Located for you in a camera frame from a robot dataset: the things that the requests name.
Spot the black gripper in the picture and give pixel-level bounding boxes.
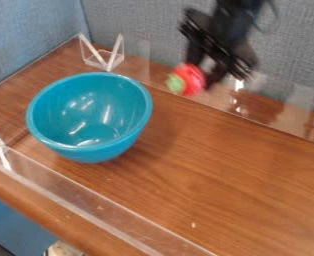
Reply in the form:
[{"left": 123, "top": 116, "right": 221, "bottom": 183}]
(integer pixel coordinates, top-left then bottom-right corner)
[{"left": 179, "top": 8, "right": 259, "bottom": 88}]

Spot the red toy strawberry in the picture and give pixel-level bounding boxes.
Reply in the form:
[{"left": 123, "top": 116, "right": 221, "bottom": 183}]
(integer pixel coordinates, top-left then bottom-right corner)
[{"left": 165, "top": 63, "right": 205, "bottom": 96}]

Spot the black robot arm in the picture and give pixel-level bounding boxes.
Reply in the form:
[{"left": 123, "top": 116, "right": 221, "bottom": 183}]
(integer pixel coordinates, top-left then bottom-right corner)
[{"left": 179, "top": 0, "right": 279, "bottom": 88}]

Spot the blue bowl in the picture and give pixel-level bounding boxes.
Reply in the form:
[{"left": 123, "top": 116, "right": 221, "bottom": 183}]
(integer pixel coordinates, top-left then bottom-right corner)
[{"left": 25, "top": 72, "right": 153, "bottom": 163}]

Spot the clear acrylic back barrier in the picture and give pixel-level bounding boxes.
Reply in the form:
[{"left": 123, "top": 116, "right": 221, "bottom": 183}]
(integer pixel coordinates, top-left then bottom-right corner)
[{"left": 115, "top": 35, "right": 314, "bottom": 142}]

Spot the clear acrylic barrier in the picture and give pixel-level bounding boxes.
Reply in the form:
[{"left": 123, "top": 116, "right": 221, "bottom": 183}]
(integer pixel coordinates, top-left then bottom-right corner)
[
  {"left": 0, "top": 147, "right": 216, "bottom": 256},
  {"left": 115, "top": 35, "right": 314, "bottom": 142}
]

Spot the clear acrylic front barrier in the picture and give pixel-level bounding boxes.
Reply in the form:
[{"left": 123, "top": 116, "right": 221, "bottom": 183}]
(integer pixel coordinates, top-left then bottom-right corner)
[{"left": 0, "top": 147, "right": 216, "bottom": 256}]

